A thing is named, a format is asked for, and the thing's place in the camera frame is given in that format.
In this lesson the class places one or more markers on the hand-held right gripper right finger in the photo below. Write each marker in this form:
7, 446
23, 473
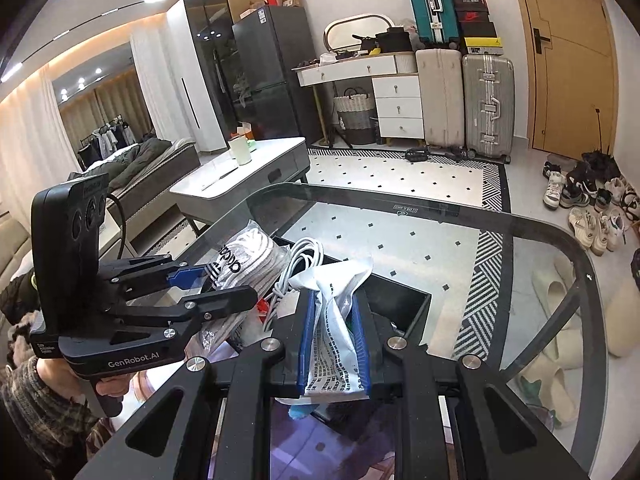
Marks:
362, 360

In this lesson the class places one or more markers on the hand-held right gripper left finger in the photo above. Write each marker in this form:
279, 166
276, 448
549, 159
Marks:
304, 360

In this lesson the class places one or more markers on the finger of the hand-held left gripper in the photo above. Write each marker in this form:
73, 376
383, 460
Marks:
182, 276
220, 305

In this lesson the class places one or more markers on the white printed plastic packet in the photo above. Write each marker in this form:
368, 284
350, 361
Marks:
332, 350

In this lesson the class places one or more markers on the white red-edged packet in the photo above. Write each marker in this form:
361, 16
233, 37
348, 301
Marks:
260, 310

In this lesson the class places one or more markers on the striped sock packet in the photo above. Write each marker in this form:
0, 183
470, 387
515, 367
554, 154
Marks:
250, 260

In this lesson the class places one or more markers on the black storage box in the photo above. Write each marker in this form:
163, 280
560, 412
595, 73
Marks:
405, 310

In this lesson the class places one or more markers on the person's left forearm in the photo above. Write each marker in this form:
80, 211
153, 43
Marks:
35, 410

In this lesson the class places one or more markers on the person's left hand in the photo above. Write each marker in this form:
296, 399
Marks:
60, 372

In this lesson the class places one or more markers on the beige sofa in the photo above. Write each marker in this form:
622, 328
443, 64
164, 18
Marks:
12, 255

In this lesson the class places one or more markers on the printed table mat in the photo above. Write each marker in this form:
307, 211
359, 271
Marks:
330, 460

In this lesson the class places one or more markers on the thin dark pen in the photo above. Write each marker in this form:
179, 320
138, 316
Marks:
220, 178

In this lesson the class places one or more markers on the bed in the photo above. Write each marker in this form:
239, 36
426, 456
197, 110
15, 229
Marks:
170, 170

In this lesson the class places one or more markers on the dark green duvet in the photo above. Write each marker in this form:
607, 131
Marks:
145, 157

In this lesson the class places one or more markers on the clothes rack with clothes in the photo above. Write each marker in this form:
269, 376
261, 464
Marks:
107, 137

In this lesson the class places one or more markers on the pale cup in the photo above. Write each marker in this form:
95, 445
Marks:
241, 152

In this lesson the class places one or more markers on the brown curtain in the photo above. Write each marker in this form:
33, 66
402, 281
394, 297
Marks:
85, 115

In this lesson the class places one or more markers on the white coffee table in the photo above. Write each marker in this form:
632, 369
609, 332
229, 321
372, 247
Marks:
270, 155

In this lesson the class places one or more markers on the small orange item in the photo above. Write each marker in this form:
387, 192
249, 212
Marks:
235, 135

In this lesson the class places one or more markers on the black white patterned rug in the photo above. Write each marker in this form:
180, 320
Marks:
400, 180

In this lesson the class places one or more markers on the beige slipper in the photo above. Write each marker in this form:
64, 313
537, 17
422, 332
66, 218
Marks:
552, 285
550, 395
575, 347

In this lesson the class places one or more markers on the white curtain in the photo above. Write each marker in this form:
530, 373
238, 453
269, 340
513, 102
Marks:
150, 80

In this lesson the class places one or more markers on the small black device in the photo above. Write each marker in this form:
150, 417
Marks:
417, 155

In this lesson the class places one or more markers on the white wardrobe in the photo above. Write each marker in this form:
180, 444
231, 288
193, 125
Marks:
192, 60

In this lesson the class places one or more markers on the tall dark glass cabinet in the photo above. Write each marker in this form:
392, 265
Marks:
210, 50

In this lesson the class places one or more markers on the dark grey fridge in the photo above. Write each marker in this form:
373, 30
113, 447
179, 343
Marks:
270, 60

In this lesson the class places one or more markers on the woven laundry basket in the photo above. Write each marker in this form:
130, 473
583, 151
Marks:
352, 110

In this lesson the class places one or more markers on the white dressing table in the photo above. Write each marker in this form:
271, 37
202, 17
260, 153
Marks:
397, 110

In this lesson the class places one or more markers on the pile of worn sneakers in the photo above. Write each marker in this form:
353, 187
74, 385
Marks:
585, 225

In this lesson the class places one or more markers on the cream trash bin black liner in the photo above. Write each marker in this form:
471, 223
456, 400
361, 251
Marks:
627, 320

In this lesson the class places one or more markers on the beige suitcase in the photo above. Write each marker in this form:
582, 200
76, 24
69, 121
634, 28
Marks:
440, 100

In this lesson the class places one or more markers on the silver suitcase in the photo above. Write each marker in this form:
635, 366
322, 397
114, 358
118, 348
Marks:
472, 110

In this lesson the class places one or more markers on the oval mirror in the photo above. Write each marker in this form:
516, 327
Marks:
350, 30

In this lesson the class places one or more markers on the black umbrella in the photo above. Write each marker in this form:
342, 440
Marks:
600, 160

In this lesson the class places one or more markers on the black bag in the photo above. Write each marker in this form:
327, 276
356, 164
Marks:
392, 40

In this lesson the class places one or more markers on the yellow black box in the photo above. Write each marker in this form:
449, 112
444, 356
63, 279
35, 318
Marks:
482, 42

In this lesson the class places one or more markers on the wooden door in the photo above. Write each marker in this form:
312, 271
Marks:
565, 85

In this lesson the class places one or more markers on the teal suitcase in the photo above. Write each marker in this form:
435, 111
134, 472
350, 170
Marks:
417, 15

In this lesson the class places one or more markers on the plain black shoe box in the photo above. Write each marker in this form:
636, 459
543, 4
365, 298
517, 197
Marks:
480, 30

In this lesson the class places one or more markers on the black shoe box red logo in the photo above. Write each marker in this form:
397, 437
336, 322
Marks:
472, 14

